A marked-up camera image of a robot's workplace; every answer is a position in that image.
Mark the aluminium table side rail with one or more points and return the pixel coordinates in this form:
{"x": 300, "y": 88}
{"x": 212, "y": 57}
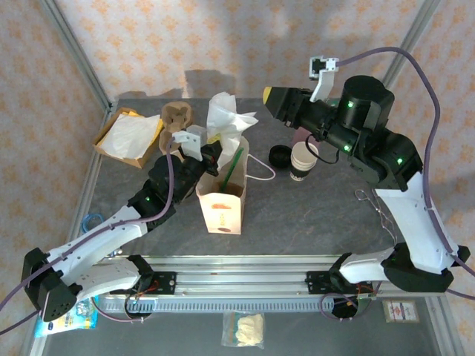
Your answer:
{"x": 89, "y": 178}
{"x": 439, "y": 326}

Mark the aluminium frame post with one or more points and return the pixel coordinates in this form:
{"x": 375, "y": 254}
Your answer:
{"x": 74, "y": 52}
{"x": 415, "y": 33}

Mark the printed white paper bag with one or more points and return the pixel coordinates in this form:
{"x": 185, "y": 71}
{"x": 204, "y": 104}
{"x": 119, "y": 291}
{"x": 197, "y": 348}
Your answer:
{"x": 220, "y": 215}

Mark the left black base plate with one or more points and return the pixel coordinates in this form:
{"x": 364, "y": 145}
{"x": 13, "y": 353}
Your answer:
{"x": 163, "y": 282}

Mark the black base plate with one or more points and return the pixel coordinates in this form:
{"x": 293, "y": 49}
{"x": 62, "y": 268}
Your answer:
{"x": 319, "y": 282}
{"x": 163, "y": 282}

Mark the brown cardboard napkin box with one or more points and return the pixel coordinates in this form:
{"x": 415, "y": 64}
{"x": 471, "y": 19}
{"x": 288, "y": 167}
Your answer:
{"x": 122, "y": 162}

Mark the stack of black cup lids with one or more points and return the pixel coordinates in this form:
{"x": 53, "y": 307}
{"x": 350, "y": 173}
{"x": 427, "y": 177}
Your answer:
{"x": 279, "y": 155}

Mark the clear bag of pale snacks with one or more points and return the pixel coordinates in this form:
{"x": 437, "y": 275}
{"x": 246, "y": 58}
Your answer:
{"x": 246, "y": 330}

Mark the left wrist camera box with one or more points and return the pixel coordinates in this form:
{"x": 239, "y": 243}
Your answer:
{"x": 191, "y": 142}

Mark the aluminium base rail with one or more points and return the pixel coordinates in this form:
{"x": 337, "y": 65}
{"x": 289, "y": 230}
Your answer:
{"x": 241, "y": 274}

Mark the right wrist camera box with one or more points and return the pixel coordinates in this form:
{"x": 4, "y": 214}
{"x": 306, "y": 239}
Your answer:
{"x": 323, "y": 70}

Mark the pink straw holder cup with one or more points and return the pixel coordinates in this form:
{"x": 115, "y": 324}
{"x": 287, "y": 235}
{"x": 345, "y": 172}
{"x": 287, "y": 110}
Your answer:
{"x": 298, "y": 135}

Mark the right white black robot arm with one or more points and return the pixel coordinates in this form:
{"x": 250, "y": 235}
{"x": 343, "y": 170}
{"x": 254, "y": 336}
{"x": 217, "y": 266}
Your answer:
{"x": 415, "y": 222}

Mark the stack of paper cups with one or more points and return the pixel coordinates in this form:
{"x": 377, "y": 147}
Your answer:
{"x": 304, "y": 163}

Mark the green white straw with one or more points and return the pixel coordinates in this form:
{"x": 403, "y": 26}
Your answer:
{"x": 232, "y": 170}

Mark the blue white snack packet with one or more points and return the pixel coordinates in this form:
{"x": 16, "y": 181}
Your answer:
{"x": 78, "y": 322}

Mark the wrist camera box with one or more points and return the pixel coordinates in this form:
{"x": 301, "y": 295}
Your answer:
{"x": 323, "y": 70}
{"x": 191, "y": 142}

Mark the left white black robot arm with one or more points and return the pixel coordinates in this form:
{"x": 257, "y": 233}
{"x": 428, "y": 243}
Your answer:
{"x": 100, "y": 237}

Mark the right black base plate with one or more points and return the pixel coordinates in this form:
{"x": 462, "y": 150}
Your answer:
{"x": 319, "y": 282}

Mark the white napkin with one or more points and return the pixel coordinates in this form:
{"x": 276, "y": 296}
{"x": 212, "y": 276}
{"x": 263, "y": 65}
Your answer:
{"x": 226, "y": 115}

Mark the small brown framed sachet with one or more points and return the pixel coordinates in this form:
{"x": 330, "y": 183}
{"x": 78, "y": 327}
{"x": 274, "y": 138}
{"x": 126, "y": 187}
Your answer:
{"x": 401, "y": 311}

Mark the stack of white napkins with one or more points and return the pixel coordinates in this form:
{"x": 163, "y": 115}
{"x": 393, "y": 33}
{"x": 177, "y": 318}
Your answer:
{"x": 128, "y": 135}

